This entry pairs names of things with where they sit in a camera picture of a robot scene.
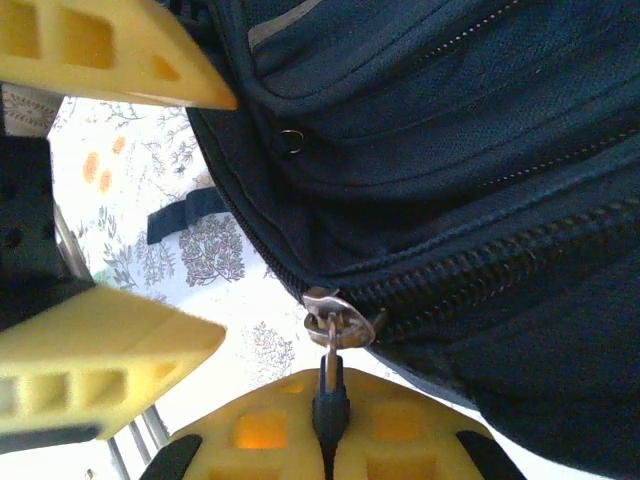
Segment navy student backpack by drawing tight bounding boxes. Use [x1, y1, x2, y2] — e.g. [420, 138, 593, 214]
[146, 0, 640, 480]

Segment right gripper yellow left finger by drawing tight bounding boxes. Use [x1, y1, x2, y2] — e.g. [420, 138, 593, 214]
[139, 369, 329, 480]

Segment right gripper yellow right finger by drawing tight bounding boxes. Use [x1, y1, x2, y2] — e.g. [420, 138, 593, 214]
[334, 369, 526, 480]

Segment metal zipper slider black cord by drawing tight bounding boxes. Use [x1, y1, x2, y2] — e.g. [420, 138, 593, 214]
[301, 285, 377, 480]

